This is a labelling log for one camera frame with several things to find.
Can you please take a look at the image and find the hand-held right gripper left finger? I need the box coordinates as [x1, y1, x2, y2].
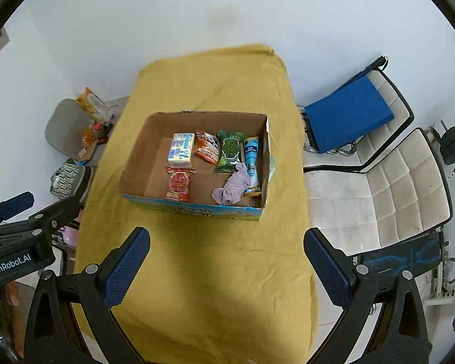
[24, 227, 151, 364]

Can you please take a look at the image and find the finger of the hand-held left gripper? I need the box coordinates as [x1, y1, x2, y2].
[0, 187, 89, 249]
[0, 192, 35, 229]

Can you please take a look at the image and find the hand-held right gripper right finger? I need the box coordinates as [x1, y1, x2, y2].
[303, 227, 429, 364]

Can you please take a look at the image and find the cardboard box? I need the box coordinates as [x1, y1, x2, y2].
[118, 110, 276, 223]

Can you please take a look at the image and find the red snack packet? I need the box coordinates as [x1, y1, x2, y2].
[164, 166, 197, 203]

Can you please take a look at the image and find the purple cloth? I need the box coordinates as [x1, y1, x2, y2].
[211, 162, 253, 206]

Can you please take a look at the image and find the blue tube-shaped packet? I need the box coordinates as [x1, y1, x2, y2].
[242, 136, 262, 197]

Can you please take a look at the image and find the white and blue small carton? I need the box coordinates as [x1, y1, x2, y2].
[167, 132, 196, 168]

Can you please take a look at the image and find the orange panda snack packet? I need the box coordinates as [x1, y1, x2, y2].
[193, 130, 221, 166]

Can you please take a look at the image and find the green wet wipes packet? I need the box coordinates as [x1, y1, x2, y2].
[213, 130, 247, 174]

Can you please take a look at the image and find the person's left hand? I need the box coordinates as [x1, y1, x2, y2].
[0, 278, 25, 359]

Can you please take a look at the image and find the pink suitcase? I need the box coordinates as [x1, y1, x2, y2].
[58, 223, 80, 249]

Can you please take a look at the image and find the black white patterned bag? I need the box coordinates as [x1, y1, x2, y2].
[49, 161, 94, 200]

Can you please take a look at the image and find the small orange packet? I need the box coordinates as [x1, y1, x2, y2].
[81, 126, 98, 158]

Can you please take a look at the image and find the black and blue weight bench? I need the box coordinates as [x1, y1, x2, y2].
[354, 231, 445, 278]

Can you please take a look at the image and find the grey cushioned chair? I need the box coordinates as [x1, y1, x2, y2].
[44, 98, 116, 168]

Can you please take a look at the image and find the yellow table cloth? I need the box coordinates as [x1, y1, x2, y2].
[66, 44, 320, 364]

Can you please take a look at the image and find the red and black small object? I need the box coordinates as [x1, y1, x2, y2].
[90, 120, 111, 137]

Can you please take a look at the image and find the white padded folding chair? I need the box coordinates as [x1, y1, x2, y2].
[303, 126, 453, 259]
[299, 56, 415, 174]

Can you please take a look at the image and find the yellow orange snack bag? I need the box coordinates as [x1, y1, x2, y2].
[75, 87, 107, 118]

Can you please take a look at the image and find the white flat device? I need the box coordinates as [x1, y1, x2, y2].
[104, 96, 132, 116]

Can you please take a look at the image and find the white weight rack frame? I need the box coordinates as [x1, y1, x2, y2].
[425, 125, 455, 306]

